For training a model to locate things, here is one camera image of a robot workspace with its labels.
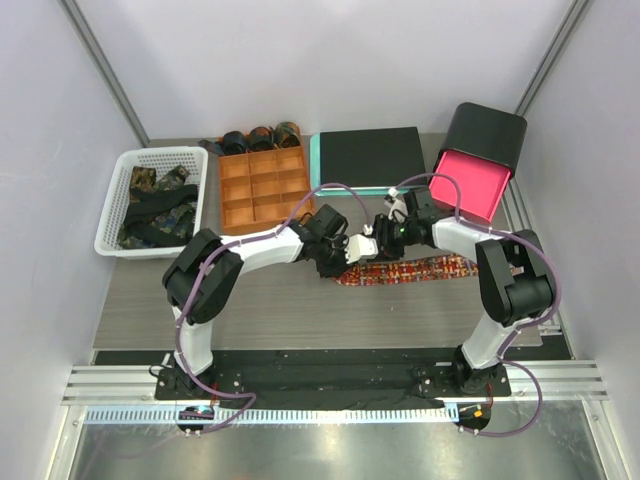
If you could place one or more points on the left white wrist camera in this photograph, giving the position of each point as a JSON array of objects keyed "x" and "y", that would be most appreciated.
[{"x": 361, "y": 246}]

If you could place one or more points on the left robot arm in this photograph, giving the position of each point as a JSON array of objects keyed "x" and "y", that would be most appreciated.
[{"x": 201, "y": 279}]

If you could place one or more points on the rolled brown floral tie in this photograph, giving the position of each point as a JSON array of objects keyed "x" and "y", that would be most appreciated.
[{"x": 260, "y": 139}]

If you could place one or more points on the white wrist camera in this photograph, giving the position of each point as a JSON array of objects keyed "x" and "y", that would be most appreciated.
[
  {"x": 361, "y": 246},
  {"x": 394, "y": 200}
]

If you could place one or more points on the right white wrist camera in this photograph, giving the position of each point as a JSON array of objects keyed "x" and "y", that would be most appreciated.
[{"x": 394, "y": 200}]

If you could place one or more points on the teal tray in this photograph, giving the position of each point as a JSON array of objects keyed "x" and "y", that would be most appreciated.
[{"x": 315, "y": 170}]

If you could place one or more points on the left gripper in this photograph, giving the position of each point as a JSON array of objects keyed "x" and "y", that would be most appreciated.
[{"x": 341, "y": 265}]

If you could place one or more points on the black pink drawer cabinet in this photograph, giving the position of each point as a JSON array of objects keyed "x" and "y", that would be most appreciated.
[{"x": 477, "y": 159}]

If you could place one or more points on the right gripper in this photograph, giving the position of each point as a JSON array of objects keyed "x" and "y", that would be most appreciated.
[{"x": 386, "y": 250}]

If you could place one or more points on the black tie in basket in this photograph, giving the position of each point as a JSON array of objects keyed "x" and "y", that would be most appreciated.
[{"x": 159, "y": 219}]

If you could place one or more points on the orange compartment tray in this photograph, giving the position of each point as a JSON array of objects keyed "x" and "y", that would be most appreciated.
[{"x": 259, "y": 190}]

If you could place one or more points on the dark floral tie in basket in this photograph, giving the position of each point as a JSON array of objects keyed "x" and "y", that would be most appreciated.
[{"x": 146, "y": 179}]

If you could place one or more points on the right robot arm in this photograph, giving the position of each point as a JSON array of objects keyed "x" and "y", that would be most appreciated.
[{"x": 517, "y": 285}]

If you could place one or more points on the multicoloured plaid tie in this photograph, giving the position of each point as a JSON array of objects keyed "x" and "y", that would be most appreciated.
[{"x": 443, "y": 267}]

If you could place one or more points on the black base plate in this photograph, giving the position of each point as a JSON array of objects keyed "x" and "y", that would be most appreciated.
[{"x": 318, "y": 379}]

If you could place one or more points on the white slotted cable duct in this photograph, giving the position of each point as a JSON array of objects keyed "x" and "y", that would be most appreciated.
[{"x": 193, "y": 415}]

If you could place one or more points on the aluminium rail frame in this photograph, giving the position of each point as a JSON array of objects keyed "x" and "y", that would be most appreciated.
[{"x": 131, "y": 384}]

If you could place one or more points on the black notebook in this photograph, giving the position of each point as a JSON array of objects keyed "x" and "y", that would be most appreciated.
[{"x": 372, "y": 157}]

